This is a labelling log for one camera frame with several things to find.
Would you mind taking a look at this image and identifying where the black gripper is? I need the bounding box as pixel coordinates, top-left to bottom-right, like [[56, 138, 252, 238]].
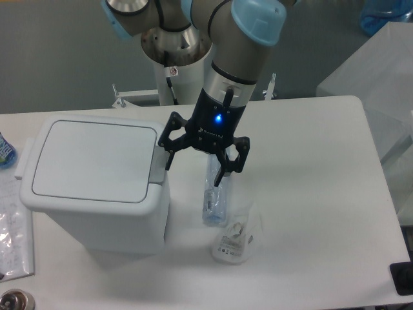
[[157, 87, 251, 188]]

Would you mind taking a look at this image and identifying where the grey trash can push button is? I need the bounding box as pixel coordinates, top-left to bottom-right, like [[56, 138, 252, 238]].
[[148, 145, 169, 184]]

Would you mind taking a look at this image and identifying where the white trash can lid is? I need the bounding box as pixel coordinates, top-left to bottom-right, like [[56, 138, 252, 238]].
[[31, 119, 157, 203]]

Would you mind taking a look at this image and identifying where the white plastic trash can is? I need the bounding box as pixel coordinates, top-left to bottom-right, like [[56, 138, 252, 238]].
[[19, 114, 170, 254]]

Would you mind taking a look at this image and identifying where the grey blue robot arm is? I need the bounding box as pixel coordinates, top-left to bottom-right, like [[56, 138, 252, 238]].
[[102, 1, 287, 185]]

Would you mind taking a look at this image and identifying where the clear plastic water bottle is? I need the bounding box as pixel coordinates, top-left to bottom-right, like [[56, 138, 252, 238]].
[[202, 154, 230, 227]]

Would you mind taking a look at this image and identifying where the crumpled clear plastic bag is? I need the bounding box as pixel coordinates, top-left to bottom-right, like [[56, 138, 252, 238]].
[[211, 203, 265, 265]]

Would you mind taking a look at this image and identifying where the blue green bottle at edge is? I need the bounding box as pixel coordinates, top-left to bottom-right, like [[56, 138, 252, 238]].
[[0, 134, 17, 169]]

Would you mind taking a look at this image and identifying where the blue water jug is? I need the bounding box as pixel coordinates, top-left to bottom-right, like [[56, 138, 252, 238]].
[[359, 1, 412, 37]]

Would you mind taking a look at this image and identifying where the paper sheet in plastic sleeve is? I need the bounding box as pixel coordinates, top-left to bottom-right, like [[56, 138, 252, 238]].
[[1, 171, 35, 282]]

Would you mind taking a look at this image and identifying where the black device at edge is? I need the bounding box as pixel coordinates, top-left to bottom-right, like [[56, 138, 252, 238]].
[[390, 262, 412, 296]]

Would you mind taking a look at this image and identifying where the round metal object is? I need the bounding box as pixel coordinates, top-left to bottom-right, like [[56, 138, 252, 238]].
[[1, 289, 35, 310]]

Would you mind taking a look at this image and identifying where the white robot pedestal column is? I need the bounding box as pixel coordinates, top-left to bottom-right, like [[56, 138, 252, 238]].
[[153, 60, 204, 105]]

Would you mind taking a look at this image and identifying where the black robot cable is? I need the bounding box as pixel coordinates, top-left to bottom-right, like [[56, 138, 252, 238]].
[[163, 51, 180, 106]]

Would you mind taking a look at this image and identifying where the white pedestal base bracket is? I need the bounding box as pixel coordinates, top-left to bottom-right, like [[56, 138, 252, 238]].
[[112, 72, 277, 109]]

